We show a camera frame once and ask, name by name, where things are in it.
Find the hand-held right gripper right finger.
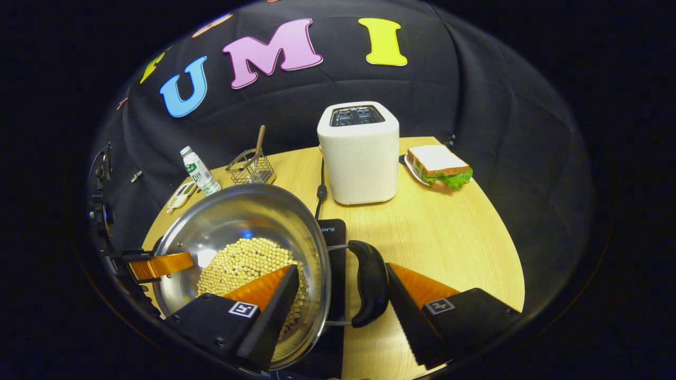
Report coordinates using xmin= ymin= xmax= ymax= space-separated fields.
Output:
xmin=386 ymin=262 xmax=523 ymax=371

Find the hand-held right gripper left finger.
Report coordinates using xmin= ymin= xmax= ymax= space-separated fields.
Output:
xmin=166 ymin=264 xmax=301 ymax=371

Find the black induction cooktop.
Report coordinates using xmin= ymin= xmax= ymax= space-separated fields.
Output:
xmin=275 ymin=218 xmax=348 ymax=379

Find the steel pot with black handles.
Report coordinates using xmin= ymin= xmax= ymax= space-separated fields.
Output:
xmin=152 ymin=183 xmax=390 ymax=370

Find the pile of soybeans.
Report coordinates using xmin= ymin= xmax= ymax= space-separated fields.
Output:
xmin=196 ymin=237 xmax=309 ymax=338

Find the white divided bean dish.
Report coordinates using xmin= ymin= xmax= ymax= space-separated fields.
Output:
xmin=166 ymin=181 xmax=198 ymax=214

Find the white drink bottle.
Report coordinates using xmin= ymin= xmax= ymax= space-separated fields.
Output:
xmin=180 ymin=146 xmax=222 ymax=197

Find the white sandwich plate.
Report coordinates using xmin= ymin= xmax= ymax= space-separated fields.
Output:
xmin=404 ymin=155 xmax=434 ymax=188

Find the sandwich with lettuce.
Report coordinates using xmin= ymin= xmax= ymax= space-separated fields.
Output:
xmin=407 ymin=145 xmax=473 ymax=191

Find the white toaster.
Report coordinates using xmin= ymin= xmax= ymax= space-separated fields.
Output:
xmin=317 ymin=101 xmax=400 ymax=206

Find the black backdrop cloth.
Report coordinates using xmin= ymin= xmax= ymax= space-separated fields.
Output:
xmin=87 ymin=0 xmax=597 ymax=317

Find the wire utensil holder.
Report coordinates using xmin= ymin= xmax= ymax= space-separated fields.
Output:
xmin=226 ymin=148 xmax=276 ymax=185

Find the black toaster cable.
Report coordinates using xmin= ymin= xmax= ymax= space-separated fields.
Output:
xmin=315 ymin=157 xmax=328 ymax=220

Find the wooden-handled spoon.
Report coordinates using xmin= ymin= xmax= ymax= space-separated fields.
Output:
xmin=252 ymin=125 xmax=267 ymax=169

